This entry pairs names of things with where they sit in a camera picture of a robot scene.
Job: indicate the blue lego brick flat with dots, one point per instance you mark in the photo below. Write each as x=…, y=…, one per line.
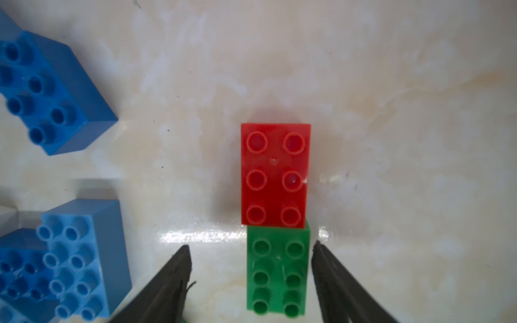
x=25, y=296

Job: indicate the white lego brick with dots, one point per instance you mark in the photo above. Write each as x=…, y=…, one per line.
x=8, y=220

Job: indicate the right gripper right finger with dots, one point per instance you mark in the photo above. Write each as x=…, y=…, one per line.
x=341, y=297

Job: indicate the small green lego brick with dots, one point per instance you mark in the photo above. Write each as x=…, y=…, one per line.
x=277, y=270

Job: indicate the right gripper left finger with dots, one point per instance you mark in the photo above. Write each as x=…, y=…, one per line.
x=163, y=298

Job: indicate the light blue lego brick upright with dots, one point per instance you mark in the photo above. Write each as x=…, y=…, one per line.
x=87, y=253

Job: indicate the long blue lego brick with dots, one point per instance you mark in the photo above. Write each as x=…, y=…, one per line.
x=46, y=87

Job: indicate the small red lego brick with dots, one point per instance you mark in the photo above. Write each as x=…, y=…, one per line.
x=274, y=174

